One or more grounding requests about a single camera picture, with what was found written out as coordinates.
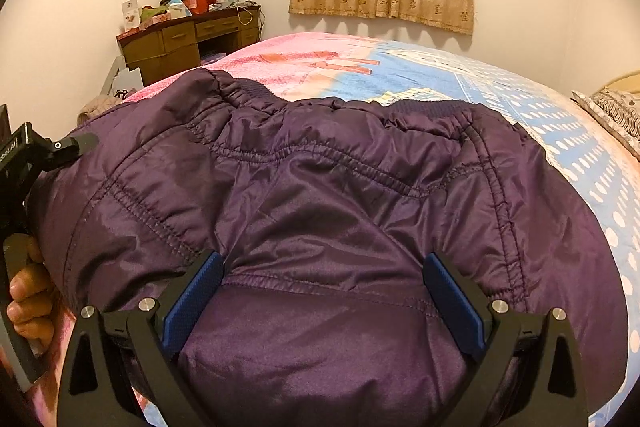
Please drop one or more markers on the yellow wooden headboard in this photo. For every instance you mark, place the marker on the yellow wooden headboard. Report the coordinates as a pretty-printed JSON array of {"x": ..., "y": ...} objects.
[{"x": 622, "y": 84}]

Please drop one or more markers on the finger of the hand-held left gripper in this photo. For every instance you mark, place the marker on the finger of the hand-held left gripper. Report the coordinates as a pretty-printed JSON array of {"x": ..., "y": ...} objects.
[{"x": 72, "y": 145}]

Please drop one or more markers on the brown wooden desk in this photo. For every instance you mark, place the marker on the brown wooden desk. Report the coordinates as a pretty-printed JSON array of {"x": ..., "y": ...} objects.
[{"x": 175, "y": 42}]

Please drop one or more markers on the grey patterned pillow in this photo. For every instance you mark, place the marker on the grey patterned pillow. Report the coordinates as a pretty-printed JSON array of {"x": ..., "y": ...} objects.
[{"x": 617, "y": 117}]

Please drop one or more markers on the pile of clothes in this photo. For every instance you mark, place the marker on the pile of clothes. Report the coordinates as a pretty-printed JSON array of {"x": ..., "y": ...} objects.
[{"x": 97, "y": 109}]

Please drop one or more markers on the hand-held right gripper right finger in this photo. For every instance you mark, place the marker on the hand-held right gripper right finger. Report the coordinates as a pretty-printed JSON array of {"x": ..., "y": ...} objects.
[{"x": 455, "y": 307}]

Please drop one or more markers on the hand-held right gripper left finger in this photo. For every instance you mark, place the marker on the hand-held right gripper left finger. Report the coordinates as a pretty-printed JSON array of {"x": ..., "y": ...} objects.
[{"x": 192, "y": 307}]

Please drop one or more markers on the purple padded jacket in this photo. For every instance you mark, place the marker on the purple padded jacket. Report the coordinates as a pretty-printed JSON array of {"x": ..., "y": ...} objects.
[{"x": 325, "y": 207}]

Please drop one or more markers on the white card box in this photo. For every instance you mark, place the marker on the white card box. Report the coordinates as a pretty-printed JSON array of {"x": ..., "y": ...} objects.
[{"x": 131, "y": 14}]

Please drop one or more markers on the white paper bag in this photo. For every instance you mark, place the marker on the white paper bag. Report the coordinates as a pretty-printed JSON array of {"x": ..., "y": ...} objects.
[{"x": 125, "y": 82}]

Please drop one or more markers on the person's left hand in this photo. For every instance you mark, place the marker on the person's left hand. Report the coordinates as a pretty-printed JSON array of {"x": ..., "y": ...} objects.
[{"x": 32, "y": 307}]

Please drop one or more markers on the green cloth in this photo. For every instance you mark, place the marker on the green cloth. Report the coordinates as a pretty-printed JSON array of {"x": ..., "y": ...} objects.
[{"x": 152, "y": 14}]

